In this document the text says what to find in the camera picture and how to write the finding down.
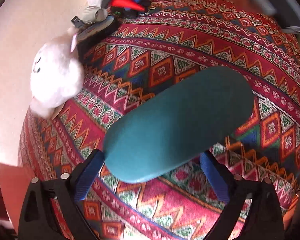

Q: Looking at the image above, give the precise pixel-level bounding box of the teal glasses case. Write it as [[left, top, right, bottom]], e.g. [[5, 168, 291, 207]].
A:
[[103, 66, 254, 183]]

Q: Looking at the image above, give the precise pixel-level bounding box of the white plush bunny toy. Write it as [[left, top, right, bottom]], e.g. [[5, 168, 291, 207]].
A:
[[30, 27, 84, 119]]

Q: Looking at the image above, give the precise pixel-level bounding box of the pink white storage box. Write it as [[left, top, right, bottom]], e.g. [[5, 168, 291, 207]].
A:
[[0, 163, 35, 233]]

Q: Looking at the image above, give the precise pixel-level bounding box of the black rearview mirror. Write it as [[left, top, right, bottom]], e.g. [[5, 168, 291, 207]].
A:
[[76, 15, 121, 63]]

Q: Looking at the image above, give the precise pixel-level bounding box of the red patterned bed cloth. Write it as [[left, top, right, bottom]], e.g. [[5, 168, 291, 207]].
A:
[[17, 0, 300, 240]]

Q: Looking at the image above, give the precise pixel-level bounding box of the red cone toy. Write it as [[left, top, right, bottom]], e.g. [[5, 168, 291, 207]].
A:
[[110, 0, 145, 12]]

